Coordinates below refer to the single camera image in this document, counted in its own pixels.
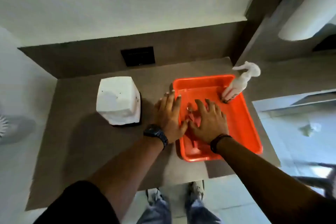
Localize black chair base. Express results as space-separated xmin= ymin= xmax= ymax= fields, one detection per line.
xmin=291 ymin=162 xmax=336 ymax=201

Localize orange plastic tray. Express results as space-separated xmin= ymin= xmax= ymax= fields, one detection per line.
xmin=172 ymin=74 xmax=264 ymax=163

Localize white spray bottle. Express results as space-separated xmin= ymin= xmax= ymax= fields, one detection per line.
xmin=221 ymin=61 xmax=261 ymax=104

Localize black wall socket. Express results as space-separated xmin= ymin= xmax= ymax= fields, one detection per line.
xmin=120 ymin=46 xmax=156 ymax=67

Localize person's shoe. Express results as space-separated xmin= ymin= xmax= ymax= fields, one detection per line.
xmin=145 ymin=188 xmax=164 ymax=206
xmin=187 ymin=180 xmax=205 ymax=202

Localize person's left hand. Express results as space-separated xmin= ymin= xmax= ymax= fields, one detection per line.
xmin=154 ymin=90 xmax=189 ymax=144

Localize person's left shoe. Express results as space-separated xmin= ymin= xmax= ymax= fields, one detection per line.
xmin=145 ymin=188 xmax=164 ymax=206

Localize person's left forearm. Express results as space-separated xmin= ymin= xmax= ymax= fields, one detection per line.
xmin=88 ymin=137 xmax=164 ymax=221

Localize person's right hand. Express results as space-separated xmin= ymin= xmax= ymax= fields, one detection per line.
xmin=188 ymin=98 xmax=230 ymax=145

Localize orange cleaning cloth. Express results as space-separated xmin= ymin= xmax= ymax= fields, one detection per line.
xmin=185 ymin=102 xmax=202 ymax=149

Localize white round fan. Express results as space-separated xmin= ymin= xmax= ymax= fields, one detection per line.
xmin=0 ymin=115 xmax=10 ymax=139

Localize white wall-mounted dispenser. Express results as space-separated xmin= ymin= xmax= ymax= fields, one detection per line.
xmin=278 ymin=0 xmax=336 ymax=42

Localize black wristwatch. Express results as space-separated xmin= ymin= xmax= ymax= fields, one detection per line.
xmin=143 ymin=124 xmax=169 ymax=150

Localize person's black sleeve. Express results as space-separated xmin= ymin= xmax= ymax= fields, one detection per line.
xmin=33 ymin=180 xmax=121 ymax=224

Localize person's blue jeans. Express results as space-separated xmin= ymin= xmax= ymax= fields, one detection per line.
xmin=136 ymin=198 xmax=224 ymax=224

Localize person's right shoe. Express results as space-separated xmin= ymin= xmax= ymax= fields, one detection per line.
xmin=187 ymin=180 xmax=205 ymax=202

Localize black wristband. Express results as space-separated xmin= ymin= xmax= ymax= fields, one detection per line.
xmin=210 ymin=133 xmax=233 ymax=154

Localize person's right forearm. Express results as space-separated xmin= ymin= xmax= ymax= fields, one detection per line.
xmin=216 ymin=137 xmax=336 ymax=224

